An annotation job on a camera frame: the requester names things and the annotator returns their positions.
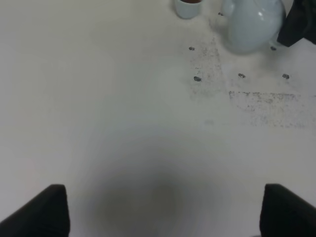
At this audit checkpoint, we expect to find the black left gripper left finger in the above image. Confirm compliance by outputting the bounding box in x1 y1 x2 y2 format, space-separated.
0 184 71 237

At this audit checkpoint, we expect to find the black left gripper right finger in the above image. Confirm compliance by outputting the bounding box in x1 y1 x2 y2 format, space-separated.
259 184 316 237

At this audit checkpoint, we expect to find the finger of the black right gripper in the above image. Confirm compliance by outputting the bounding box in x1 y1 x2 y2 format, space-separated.
277 0 316 47

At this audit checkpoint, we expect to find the light blue porcelain teapot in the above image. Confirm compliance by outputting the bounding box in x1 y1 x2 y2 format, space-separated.
221 0 286 53

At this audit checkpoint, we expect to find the light blue left teacup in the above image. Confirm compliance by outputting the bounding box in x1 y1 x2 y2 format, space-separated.
174 0 202 19

